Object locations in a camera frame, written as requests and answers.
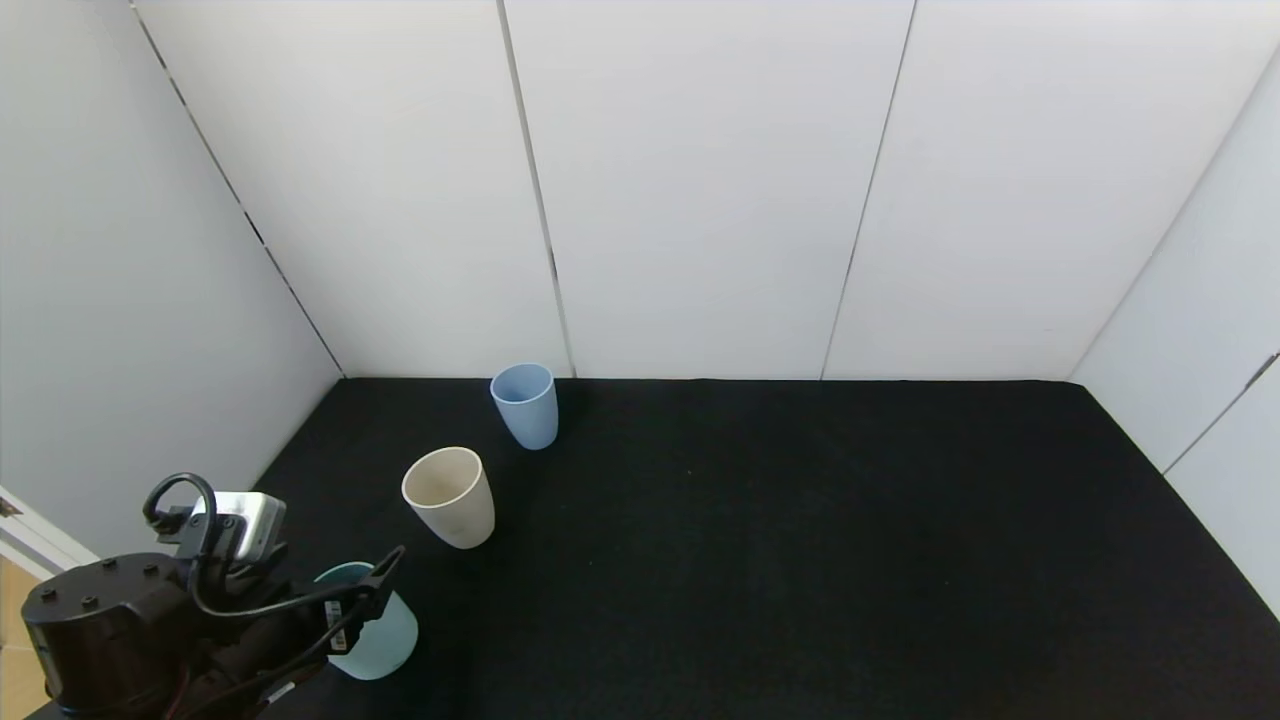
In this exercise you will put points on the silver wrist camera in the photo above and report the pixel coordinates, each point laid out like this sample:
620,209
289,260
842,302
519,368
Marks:
250,520

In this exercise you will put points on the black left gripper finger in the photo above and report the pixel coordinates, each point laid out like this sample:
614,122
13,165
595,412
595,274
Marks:
360,605

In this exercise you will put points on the white partition base rail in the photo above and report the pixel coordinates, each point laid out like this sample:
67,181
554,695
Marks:
40,540

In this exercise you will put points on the light blue plastic cup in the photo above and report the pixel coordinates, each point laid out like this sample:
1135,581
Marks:
528,415

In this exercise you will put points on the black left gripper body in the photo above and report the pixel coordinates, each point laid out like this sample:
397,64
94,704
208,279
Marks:
343,622

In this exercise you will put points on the beige plastic cup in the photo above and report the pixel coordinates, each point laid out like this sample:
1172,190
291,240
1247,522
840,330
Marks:
455,520

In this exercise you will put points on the teal plastic cup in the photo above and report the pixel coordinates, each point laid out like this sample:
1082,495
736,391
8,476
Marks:
385,645

